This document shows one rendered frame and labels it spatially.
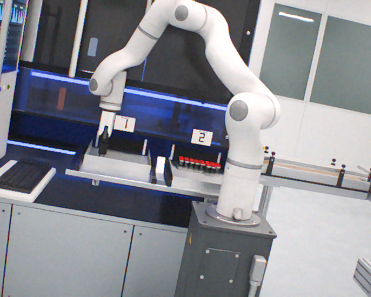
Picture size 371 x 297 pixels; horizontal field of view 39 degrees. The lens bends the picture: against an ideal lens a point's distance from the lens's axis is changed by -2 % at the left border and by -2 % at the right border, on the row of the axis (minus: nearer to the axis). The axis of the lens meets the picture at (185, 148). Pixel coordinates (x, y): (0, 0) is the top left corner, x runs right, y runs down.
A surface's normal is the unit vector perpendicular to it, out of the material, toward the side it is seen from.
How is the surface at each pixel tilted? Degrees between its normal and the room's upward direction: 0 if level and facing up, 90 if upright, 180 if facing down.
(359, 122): 90
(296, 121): 90
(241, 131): 128
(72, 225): 90
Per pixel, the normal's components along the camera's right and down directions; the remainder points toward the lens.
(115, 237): 0.08, 0.19
